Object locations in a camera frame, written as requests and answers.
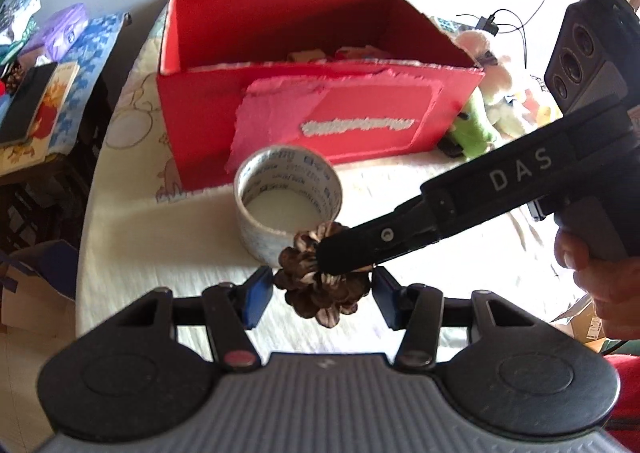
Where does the brown pine cone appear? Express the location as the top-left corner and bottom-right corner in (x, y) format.
(274, 222), (373, 329)

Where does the pile of folded clothes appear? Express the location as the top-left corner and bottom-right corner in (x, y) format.
(0, 0), (42, 64)

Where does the labelled cardboard box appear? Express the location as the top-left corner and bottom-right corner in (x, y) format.
(549, 293), (609, 355)

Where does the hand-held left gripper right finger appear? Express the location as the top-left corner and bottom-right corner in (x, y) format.
(372, 265), (531, 369)

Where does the cardboard box with blue tape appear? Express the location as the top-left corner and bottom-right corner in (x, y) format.
(0, 239), (79, 340)

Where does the black notebook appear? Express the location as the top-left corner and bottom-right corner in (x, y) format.
(0, 62), (59, 144)

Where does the illustrated book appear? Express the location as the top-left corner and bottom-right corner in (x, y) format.
(0, 61), (81, 150)

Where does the dark wooden side table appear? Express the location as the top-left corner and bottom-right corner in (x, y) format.
(0, 78), (112, 254)

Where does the side table with clutter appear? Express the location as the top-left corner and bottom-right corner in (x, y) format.
(0, 13), (127, 174)

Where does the pale patterned cloth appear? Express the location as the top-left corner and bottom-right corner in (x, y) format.
(434, 17), (473, 34)

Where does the purple tissue pack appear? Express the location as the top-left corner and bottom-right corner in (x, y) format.
(32, 3), (90, 62)

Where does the person's right hand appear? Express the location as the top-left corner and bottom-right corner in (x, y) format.
(554, 228), (640, 341)

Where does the clear printed tape roll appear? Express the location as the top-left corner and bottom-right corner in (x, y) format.
(234, 145), (343, 268)

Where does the yellow orange plush toy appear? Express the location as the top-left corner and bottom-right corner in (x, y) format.
(520, 78), (563, 126)

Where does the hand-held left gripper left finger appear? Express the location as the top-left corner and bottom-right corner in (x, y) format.
(145, 267), (273, 371)

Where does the green plush toy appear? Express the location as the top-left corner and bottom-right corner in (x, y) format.
(437, 93), (501, 161)

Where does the white plush sheep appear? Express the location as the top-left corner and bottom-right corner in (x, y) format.
(452, 30), (526, 138)

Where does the red garment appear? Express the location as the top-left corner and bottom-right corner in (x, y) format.
(605, 353), (640, 431)

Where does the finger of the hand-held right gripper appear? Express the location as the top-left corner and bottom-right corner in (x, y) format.
(315, 200), (442, 276)

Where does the red cardboard box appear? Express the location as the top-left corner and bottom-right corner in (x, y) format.
(156, 0), (486, 194)

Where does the red white patterned cloth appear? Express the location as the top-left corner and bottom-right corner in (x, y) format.
(334, 45), (396, 62)

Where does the thin black cable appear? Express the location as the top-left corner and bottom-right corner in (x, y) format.
(456, 9), (529, 64)

